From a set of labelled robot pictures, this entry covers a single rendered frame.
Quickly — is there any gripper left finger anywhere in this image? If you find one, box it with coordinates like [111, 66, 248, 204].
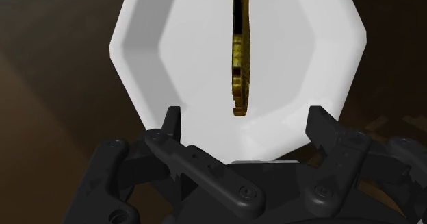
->
[62, 105, 267, 224]

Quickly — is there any gold flat utensil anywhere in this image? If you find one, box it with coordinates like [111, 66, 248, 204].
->
[231, 0, 252, 118]

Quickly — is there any white octagonal bowl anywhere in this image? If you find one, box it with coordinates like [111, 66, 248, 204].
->
[109, 0, 367, 166]

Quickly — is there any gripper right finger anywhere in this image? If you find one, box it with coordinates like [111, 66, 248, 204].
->
[304, 105, 427, 224]

